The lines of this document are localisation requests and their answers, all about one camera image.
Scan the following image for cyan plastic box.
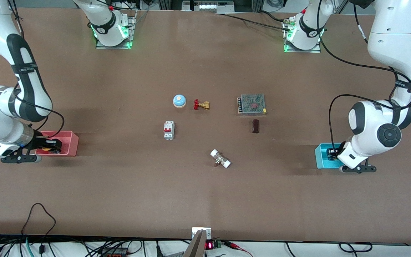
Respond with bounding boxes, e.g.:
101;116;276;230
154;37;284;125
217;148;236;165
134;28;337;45
315;143;345;170

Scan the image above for pink plastic box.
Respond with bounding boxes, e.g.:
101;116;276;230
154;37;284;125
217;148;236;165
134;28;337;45
35;131;79;157

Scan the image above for metal mesh power supply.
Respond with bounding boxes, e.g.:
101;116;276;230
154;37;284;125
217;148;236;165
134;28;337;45
237;94;267;117

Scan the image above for metal valve white ends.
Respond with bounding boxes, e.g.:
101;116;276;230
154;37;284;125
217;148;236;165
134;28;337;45
210;149;232;169

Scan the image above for white circuit breaker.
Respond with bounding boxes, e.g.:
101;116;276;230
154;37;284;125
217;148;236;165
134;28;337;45
163;121;175;140

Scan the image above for black power strip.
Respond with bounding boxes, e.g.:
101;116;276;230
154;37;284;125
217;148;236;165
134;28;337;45
98;247;129;257

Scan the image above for white mounting plate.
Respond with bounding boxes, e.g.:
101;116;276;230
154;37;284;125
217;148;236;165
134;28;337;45
192;227;212;240

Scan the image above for white background device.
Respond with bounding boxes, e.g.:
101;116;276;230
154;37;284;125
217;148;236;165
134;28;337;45
182;0;235;14

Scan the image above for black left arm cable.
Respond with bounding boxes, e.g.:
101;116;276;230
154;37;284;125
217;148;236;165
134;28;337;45
316;0;411;155

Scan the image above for black coiled cable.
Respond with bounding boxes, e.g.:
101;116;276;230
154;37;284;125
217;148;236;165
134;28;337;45
339;242;373;253

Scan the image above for black looped cable with ferrite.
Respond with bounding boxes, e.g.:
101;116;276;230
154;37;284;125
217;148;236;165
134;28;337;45
21;203;57;255

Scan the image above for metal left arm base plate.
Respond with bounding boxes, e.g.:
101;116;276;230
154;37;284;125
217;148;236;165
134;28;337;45
284;21;321;53

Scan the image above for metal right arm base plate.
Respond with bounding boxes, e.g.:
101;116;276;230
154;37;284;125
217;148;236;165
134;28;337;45
96;11;137;50

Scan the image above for red clip lead cable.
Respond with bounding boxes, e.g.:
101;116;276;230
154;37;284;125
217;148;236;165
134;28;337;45
223;241;253;257

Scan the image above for black cable across table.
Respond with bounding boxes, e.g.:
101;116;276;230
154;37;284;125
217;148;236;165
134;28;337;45
223;11;293;32

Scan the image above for grey camera mount beam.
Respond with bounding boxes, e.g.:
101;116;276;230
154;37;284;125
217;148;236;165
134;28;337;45
183;230;206;257

